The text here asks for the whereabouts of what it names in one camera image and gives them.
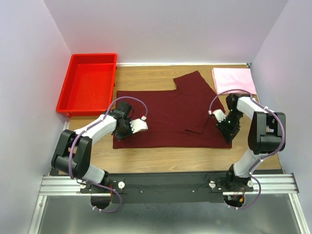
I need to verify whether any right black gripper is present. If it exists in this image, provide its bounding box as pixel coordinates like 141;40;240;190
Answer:
215;110;243;144

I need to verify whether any maroon t shirt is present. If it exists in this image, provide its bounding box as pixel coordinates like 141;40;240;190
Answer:
113;71;232;149

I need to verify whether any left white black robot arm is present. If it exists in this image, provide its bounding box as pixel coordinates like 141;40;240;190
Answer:
51;101;133;193

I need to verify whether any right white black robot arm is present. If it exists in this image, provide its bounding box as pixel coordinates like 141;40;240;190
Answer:
210;93;286;191

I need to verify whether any folded pink t shirt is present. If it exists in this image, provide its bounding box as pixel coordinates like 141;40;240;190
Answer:
212;68;256;95

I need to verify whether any red plastic bin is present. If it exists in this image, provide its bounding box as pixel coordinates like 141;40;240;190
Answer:
56;53;117;117

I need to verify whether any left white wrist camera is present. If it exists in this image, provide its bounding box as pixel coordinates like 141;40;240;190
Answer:
130;118;148;134

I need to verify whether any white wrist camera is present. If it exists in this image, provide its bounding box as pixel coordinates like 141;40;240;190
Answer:
130;118;148;134
212;109;226;123

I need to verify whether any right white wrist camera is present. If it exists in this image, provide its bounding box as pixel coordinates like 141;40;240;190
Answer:
212;109;226;123

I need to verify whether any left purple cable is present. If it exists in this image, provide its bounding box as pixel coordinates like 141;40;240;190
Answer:
68;96;149;213

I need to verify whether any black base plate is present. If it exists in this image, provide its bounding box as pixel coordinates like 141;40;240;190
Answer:
80;172;254;204

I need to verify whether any aluminium frame rail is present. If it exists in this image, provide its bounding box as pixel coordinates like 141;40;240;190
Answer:
39;174;299;196

